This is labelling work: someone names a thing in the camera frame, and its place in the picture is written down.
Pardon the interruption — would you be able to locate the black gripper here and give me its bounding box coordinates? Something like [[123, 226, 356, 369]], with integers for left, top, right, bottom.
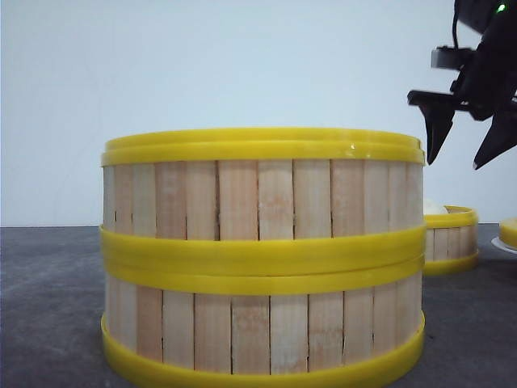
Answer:
[[407, 1, 516, 170]]

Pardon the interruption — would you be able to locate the yellow rimmed steamer lid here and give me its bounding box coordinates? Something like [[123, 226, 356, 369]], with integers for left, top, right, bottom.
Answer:
[[499, 217, 517, 247]]

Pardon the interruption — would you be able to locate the large bun right basket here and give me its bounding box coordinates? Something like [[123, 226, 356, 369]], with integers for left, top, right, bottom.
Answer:
[[423, 198, 448, 216]]

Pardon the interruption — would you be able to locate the white plate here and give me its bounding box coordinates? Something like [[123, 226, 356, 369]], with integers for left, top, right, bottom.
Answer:
[[491, 237, 517, 255]]

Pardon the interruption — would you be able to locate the front bamboo steamer basket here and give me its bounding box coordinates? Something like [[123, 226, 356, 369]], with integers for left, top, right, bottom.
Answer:
[[101, 272, 425, 387]]

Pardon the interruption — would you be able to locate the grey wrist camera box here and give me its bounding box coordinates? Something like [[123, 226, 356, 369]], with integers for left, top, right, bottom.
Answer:
[[431, 46, 476, 70]]

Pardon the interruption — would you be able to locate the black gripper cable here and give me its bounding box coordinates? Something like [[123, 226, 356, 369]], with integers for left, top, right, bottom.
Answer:
[[451, 7, 461, 50]]

